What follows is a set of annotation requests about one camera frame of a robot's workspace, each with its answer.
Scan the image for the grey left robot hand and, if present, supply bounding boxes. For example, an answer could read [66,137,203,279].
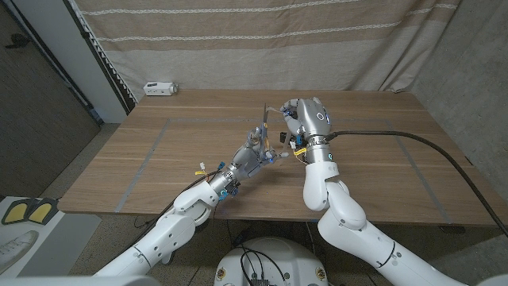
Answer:
[208,126,291,196]

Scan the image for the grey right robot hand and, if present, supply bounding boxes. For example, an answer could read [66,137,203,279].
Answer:
[279,97,333,164]

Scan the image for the clear tape strip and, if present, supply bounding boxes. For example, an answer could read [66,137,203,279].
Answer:
[266,105,291,157]

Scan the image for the scissors with tan handles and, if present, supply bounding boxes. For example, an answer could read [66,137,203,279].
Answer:
[260,102,275,160]

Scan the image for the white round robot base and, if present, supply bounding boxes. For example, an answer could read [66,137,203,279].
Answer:
[214,237,329,286]

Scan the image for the beige striped curtain backdrop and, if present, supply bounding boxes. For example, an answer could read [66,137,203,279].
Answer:
[73,0,464,102]

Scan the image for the white power box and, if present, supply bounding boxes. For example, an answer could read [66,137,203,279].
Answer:
[143,81,179,97]

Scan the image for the grey floor mat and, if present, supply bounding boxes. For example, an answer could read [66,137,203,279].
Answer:
[17,212,102,277]

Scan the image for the dark wooden door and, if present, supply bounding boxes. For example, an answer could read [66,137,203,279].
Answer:
[0,0,101,198]

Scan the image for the yellow black foot pedal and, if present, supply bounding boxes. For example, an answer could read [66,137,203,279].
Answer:
[27,198,60,224]
[1,198,33,226]

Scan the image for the white shoe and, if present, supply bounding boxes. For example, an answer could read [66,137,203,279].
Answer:
[0,228,36,271]

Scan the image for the white floor board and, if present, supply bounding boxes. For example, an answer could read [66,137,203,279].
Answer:
[0,196,64,279]

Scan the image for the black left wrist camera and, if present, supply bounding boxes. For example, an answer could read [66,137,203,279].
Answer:
[217,179,241,202]

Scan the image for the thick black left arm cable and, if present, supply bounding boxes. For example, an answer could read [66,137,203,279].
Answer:
[133,169,221,247]

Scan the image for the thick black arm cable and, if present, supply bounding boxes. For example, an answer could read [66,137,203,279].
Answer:
[325,129,508,238]
[133,169,221,247]

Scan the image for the black cable on base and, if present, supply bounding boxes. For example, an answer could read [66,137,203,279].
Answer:
[237,245,289,286]

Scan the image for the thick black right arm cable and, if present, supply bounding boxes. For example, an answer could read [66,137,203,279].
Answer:
[325,129,508,238]

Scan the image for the black door handle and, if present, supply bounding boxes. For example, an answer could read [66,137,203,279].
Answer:
[4,33,29,49]

